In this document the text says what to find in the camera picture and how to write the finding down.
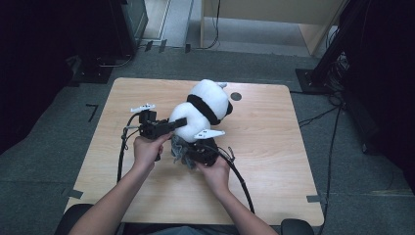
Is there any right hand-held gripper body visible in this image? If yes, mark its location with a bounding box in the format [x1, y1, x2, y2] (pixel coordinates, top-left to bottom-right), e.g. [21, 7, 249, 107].
[189, 129, 226, 166]

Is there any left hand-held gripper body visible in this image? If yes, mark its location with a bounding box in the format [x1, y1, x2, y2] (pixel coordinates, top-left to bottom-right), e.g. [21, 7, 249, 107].
[130, 103, 170, 140]

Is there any grey fuzzy scarf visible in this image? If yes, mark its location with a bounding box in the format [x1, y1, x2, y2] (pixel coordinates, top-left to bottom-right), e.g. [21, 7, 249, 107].
[169, 134, 199, 170]

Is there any black and white panda plush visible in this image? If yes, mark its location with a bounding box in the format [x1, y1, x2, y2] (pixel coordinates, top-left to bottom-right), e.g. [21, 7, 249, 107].
[168, 78, 234, 144]

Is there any person's left hand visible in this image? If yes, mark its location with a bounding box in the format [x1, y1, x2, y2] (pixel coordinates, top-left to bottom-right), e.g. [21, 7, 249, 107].
[133, 132, 172, 170]

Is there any person's right hand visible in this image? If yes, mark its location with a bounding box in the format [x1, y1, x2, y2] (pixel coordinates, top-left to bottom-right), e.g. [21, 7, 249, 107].
[195, 158, 231, 194]

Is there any black flat stand base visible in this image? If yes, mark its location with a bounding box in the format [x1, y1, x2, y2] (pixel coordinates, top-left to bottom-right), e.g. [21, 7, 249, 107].
[69, 55, 114, 84]

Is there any black cabinet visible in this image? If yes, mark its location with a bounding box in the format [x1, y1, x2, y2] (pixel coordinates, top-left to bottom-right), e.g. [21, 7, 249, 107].
[109, 0, 150, 57]

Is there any black chair armrest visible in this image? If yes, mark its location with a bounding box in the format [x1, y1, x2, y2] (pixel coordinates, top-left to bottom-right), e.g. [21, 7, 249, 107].
[53, 204, 94, 235]
[280, 218, 316, 235]

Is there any light wooden furniture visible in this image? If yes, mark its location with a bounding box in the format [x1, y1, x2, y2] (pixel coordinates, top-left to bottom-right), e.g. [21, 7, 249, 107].
[200, 0, 346, 57]

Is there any black metal stand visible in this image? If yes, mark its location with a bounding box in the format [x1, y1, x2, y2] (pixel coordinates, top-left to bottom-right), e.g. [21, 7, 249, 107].
[295, 0, 370, 96]

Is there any left hand-held gripper black cable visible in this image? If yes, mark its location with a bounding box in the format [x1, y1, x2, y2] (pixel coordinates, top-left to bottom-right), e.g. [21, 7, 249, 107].
[116, 112, 145, 184]

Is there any hand-held gripper black cable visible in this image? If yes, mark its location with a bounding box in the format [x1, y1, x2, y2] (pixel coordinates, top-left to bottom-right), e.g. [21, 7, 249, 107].
[116, 112, 145, 184]
[204, 145, 255, 214]

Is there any right hand-held gripper black cable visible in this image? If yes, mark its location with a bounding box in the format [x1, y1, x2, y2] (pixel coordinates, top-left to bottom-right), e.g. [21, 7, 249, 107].
[204, 145, 255, 214]

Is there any thin black hanging cable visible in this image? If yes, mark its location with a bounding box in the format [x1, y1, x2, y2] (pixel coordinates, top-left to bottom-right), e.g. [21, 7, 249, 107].
[195, 0, 221, 51]

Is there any long black floor cable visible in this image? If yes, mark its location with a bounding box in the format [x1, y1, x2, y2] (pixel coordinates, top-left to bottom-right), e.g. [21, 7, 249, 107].
[317, 107, 342, 235]

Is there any tangled cable bundle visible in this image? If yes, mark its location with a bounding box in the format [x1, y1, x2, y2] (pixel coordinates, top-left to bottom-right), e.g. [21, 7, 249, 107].
[326, 52, 350, 96]

